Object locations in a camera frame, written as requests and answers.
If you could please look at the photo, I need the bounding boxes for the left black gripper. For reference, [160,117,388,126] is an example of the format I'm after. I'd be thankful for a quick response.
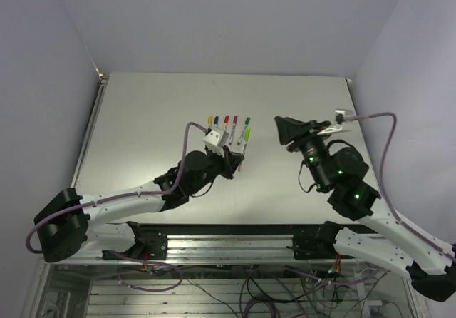
[188,143,244,193]

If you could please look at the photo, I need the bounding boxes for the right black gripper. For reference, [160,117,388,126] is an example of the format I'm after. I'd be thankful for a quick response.
[274,116,331,190]

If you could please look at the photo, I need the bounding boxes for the orange-end pen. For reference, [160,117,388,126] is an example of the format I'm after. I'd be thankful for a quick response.
[237,140,247,172]

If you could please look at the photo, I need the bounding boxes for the green-end white pen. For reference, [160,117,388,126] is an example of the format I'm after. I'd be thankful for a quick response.
[237,121,249,145]

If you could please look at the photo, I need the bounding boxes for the red-end white pen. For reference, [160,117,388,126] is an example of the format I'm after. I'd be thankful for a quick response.
[223,115,229,132]

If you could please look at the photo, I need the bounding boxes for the purple-end white pen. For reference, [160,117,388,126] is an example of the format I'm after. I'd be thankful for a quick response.
[229,119,237,145]

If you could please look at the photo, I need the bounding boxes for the light green pen cap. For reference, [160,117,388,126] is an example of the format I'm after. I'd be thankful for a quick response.
[244,127,251,143]

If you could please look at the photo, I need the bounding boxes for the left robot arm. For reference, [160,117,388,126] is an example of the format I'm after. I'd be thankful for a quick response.
[33,147,244,263]

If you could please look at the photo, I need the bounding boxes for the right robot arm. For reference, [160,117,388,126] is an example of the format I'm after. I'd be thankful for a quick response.
[274,110,455,302]

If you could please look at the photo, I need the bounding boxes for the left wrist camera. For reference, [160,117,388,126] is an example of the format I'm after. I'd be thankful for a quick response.
[203,128,229,157]

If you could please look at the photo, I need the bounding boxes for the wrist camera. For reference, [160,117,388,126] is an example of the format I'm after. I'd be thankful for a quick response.
[203,128,229,157]
[318,109,354,136]

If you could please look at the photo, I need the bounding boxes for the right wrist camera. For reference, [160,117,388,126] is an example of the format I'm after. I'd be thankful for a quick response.
[318,109,354,136]

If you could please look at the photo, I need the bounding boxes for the aluminium frame rail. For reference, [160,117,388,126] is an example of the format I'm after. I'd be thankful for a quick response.
[38,234,416,265]

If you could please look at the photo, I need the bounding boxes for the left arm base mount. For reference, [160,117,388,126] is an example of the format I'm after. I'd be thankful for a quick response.
[102,222,168,262]

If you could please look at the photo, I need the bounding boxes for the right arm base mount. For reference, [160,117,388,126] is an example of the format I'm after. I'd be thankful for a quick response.
[287,221,344,260]

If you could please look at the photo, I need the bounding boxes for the loose cables under table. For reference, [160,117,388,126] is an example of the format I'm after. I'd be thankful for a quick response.
[117,259,389,318]

